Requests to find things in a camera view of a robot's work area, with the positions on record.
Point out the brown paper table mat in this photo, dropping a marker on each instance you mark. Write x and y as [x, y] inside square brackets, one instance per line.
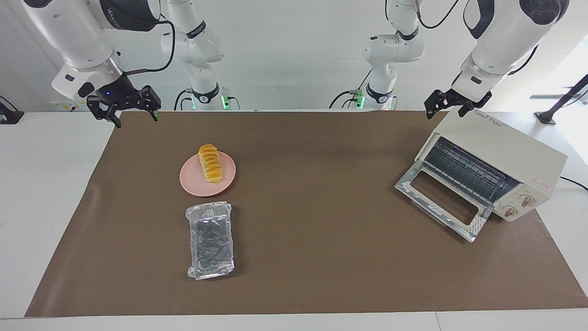
[321, 230]

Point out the glass oven door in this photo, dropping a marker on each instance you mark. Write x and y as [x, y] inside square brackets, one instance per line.
[436, 202]

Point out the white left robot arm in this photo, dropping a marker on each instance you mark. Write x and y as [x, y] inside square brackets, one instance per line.
[500, 41]

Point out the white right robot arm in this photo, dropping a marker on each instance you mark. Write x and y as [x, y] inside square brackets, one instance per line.
[82, 41]

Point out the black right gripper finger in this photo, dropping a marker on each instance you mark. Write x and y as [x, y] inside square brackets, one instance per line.
[104, 109]
[150, 99]

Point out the aluminium foil tray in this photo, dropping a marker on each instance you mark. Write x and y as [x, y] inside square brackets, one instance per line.
[210, 241]

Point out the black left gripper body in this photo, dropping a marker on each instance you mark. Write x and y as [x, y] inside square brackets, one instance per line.
[461, 103]

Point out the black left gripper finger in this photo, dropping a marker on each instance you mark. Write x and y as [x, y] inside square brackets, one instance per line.
[436, 101]
[484, 99]

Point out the black clamp bracket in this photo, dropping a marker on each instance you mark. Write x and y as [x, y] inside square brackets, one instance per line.
[9, 115]

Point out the pink round plate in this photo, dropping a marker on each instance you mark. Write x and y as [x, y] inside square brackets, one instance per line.
[193, 179]

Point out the cream toaster oven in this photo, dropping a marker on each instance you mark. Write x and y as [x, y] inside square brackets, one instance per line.
[505, 151]

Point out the golden braided bread loaf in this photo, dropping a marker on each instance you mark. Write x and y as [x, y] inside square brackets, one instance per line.
[210, 163]

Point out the black camera stand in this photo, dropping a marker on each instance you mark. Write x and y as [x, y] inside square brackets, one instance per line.
[562, 99]

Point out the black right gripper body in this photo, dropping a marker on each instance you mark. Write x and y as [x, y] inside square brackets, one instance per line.
[115, 92]

